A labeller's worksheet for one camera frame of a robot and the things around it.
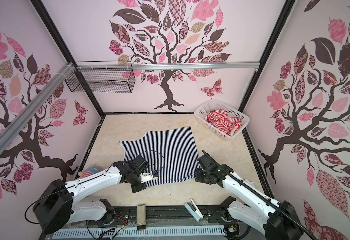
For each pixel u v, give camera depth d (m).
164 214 0.75
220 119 1.08
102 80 1.22
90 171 0.83
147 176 0.74
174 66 0.94
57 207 0.40
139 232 0.70
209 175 0.60
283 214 0.39
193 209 0.75
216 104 1.18
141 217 0.71
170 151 1.07
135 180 0.70
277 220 0.39
